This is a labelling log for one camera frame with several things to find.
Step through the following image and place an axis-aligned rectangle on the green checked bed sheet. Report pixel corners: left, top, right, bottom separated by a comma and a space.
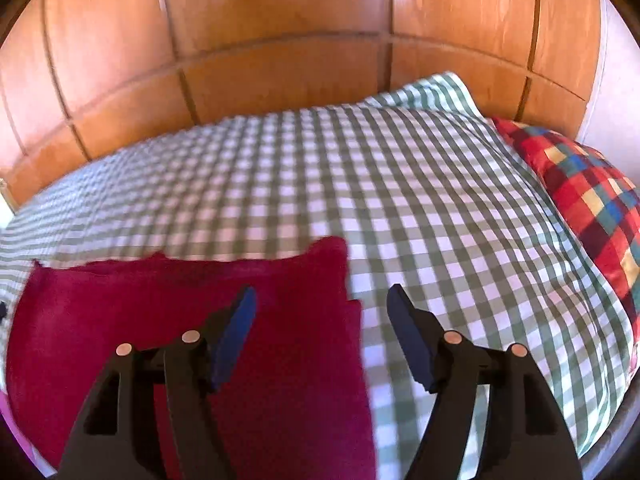
0, 72, 639, 480

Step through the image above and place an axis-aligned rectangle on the red plaid pillow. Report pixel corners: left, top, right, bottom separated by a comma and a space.
492, 117, 640, 307

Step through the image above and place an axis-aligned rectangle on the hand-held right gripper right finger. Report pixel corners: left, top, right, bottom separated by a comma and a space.
387, 283, 584, 480

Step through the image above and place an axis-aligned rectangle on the wooden panelled headboard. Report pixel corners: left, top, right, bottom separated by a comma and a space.
0, 0, 607, 211

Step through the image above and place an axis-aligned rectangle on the magenta shirt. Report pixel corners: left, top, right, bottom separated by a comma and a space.
7, 236, 379, 480

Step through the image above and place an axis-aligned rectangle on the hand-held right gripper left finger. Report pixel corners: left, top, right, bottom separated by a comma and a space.
60, 286, 258, 480

